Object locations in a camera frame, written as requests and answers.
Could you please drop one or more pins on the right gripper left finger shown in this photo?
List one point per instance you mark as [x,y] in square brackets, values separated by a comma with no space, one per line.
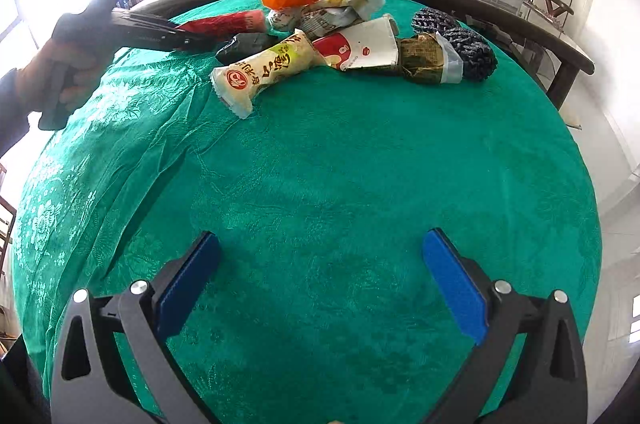
[90,383]

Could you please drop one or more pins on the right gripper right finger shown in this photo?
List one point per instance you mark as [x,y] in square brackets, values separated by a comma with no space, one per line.
[526,365]

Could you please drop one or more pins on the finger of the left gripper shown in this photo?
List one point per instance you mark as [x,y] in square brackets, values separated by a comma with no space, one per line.
[161,39]
[126,16]

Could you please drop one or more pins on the dark green snack wrapper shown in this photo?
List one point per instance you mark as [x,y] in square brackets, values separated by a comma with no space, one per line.
[244,45]

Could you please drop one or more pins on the red snack wrapper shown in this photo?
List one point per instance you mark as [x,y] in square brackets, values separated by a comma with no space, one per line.
[228,25]

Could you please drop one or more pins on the cream snack bar wrapper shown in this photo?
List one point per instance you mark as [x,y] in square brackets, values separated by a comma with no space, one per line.
[237,84]

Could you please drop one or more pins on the crushed white red paper cup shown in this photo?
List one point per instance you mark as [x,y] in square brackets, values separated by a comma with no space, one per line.
[366,45]

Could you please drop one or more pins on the gold black foil wrapper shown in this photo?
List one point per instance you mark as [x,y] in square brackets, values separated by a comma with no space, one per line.
[429,59]

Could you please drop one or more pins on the black foam fruit net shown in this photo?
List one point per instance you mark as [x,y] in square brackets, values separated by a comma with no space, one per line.
[479,60]

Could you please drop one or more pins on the burger paper wrapper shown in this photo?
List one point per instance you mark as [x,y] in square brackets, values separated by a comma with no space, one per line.
[323,17]

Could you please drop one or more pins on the person left hand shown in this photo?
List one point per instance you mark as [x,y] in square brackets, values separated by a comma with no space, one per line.
[66,71]

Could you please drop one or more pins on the green tablecloth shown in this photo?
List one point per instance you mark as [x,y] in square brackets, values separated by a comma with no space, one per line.
[322,308]

